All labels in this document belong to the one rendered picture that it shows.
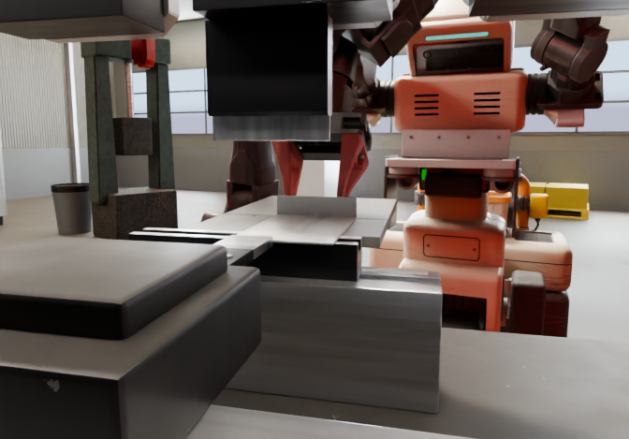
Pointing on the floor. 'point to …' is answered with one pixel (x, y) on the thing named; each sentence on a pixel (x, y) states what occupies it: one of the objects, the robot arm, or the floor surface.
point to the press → (128, 142)
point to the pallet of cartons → (564, 198)
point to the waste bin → (72, 208)
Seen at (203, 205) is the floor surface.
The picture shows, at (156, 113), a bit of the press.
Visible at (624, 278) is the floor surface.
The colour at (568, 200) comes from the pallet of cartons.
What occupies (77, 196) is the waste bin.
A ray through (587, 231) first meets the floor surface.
